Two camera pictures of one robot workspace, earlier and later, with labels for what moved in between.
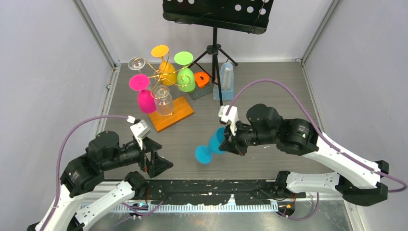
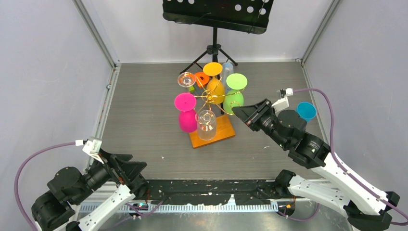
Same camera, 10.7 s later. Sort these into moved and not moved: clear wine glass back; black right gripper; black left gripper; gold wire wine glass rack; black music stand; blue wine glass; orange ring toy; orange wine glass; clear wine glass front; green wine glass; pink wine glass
Moved: gold wire wine glass rack; clear wine glass back; blue wine glass; orange wine glass; black right gripper; clear wine glass front; black left gripper; pink wine glass; green wine glass
Not moved: orange ring toy; black music stand
